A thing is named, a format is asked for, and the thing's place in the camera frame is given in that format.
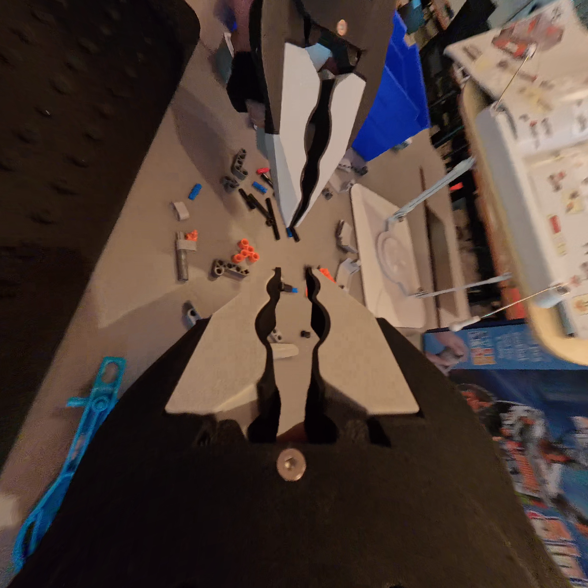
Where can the instruction booklet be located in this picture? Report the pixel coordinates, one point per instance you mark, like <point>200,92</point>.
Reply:
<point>551,160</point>

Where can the light grey curved panel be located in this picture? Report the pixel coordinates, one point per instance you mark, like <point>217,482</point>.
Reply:
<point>347,271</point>
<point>342,186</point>

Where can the light grey wing panel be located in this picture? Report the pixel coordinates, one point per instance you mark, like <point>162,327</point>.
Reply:
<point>285,350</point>

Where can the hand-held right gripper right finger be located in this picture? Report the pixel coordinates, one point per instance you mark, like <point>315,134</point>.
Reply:
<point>367,367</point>

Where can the small light grey block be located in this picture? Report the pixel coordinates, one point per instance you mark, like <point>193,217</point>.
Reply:
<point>180,210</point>

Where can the orange connector cluster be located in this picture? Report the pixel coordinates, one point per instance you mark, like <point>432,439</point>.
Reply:
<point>245,251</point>

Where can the short dark grey angled beam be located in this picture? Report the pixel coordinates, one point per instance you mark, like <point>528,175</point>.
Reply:
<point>240,165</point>

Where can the white book stand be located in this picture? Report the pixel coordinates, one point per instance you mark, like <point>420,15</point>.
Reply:
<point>367,257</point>

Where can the small orange connector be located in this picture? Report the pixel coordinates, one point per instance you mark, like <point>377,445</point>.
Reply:
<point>191,235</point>

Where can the printed toy box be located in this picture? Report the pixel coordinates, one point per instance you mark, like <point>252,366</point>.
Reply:
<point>505,349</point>

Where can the black dimpled pad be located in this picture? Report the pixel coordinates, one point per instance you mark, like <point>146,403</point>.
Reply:
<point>69,115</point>

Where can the pile of small technic pieces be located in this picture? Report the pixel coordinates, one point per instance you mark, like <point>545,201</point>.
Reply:
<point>262,209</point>

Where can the dark grey tube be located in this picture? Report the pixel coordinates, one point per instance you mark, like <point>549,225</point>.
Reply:
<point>183,266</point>

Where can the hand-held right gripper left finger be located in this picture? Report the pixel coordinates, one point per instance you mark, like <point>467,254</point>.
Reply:
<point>220,367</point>

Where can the person's left hand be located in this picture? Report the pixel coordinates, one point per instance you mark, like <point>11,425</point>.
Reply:
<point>258,115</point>

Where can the small assembly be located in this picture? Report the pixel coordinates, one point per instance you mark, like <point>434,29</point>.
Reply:
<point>190,313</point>

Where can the dark grey double connector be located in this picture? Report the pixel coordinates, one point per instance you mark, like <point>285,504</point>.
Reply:
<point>229,183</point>

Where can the dark grey L-shaped beam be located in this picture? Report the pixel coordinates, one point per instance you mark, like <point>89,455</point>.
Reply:
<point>229,269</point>

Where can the light grey boxy panel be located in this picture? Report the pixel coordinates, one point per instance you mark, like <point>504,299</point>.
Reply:
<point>345,236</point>

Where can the orange flat panel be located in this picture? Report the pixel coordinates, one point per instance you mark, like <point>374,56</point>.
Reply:
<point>327,274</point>

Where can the blue storage bin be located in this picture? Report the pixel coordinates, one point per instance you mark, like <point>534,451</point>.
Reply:
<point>395,105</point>

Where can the light grey two-hole connector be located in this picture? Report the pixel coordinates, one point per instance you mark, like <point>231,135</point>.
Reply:
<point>274,336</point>

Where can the teal plastic piece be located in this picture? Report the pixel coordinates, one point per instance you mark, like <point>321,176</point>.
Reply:
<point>99,399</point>

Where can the light grey panel with holes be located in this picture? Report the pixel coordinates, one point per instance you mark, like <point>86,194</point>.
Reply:
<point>351,165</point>

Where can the black connector with blue pin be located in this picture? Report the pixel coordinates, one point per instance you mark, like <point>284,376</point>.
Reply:
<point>288,289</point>

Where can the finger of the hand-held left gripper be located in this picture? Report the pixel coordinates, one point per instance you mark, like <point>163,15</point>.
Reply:
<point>291,105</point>
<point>347,110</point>

